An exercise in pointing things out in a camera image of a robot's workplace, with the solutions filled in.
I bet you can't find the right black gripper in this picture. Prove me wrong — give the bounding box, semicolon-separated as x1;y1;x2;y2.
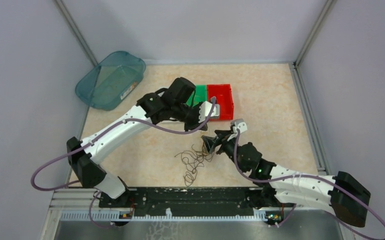
202;129;247;173

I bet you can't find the brown wire bundle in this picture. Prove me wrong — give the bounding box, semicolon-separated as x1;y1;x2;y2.
174;135;215;175

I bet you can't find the brown wire piece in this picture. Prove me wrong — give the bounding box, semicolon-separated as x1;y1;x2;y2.
183;170;198;187

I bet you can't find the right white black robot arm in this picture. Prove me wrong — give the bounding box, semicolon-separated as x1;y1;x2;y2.
201;130;371;228

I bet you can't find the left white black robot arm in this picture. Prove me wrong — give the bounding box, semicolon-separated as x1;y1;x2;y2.
66;77;214;207

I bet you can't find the green plastic bin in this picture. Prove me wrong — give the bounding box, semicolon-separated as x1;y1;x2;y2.
186;85;208;107

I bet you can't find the red plastic bin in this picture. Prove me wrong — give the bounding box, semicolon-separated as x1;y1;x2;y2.
206;84;235;121

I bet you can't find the teal translucent plastic tub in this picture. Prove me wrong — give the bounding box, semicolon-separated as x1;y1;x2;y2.
74;51;146;111

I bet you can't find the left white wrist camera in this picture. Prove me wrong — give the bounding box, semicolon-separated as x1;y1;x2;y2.
198;96;221;123

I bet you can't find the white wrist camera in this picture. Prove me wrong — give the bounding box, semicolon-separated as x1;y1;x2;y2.
230;118;248;135
198;96;221;123

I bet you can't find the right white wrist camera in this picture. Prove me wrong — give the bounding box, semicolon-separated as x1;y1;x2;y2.
230;118;248;135

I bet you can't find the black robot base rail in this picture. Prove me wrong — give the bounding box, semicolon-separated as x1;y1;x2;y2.
98;186;295;219

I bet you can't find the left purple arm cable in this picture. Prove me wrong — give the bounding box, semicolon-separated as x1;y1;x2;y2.
30;96;217;192

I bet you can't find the white slotted cable duct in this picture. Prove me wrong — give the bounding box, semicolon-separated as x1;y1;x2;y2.
60;209;282;222

